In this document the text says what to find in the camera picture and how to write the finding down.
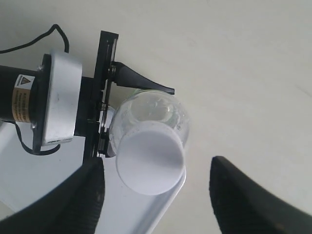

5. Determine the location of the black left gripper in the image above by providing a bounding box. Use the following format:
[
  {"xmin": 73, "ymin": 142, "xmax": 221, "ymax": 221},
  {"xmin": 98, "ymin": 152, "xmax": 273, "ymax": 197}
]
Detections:
[{"xmin": 74, "ymin": 31, "xmax": 175, "ymax": 161}]

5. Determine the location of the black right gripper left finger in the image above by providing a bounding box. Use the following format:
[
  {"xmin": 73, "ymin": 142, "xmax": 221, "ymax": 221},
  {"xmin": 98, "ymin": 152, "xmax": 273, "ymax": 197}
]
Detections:
[{"xmin": 0, "ymin": 157, "xmax": 105, "ymax": 234}]

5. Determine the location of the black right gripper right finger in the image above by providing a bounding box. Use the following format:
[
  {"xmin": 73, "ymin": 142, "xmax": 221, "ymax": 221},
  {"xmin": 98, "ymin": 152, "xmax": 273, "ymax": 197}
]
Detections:
[{"xmin": 209, "ymin": 156, "xmax": 312, "ymax": 234}]

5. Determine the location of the clear labelled plastic bottle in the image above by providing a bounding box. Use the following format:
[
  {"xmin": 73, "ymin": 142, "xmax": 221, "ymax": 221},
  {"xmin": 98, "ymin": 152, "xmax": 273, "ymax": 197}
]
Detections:
[{"xmin": 108, "ymin": 90, "xmax": 191, "ymax": 157}]

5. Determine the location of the white bottle cap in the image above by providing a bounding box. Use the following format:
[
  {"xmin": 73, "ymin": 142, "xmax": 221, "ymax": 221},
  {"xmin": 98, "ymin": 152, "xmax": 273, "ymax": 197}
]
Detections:
[{"xmin": 116, "ymin": 131, "xmax": 185, "ymax": 195}]

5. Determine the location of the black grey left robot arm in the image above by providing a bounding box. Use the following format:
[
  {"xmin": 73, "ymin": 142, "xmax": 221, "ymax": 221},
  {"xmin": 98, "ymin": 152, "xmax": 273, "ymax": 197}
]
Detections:
[{"xmin": 0, "ymin": 24, "xmax": 175, "ymax": 160}]

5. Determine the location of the white rectangular plastic tray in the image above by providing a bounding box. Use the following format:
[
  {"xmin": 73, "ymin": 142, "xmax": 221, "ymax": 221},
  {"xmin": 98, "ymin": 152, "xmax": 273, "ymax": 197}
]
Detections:
[{"xmin": 0, "ymin": 123, "xmax": 186, "ymax": 234}]

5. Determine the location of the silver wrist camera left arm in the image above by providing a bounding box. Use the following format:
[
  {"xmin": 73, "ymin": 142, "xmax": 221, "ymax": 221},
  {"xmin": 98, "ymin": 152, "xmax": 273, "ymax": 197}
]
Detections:
[{"xmin": 41, "ymin": 51, "xmax": 82, "ymax": 146}]

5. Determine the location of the black camera cable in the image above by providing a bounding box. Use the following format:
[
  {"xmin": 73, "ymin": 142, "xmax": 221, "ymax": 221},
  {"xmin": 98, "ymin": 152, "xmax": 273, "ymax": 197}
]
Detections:
[{"xmin": 0, "ymin": 23, "xmax": 69, "ymax": 156}]

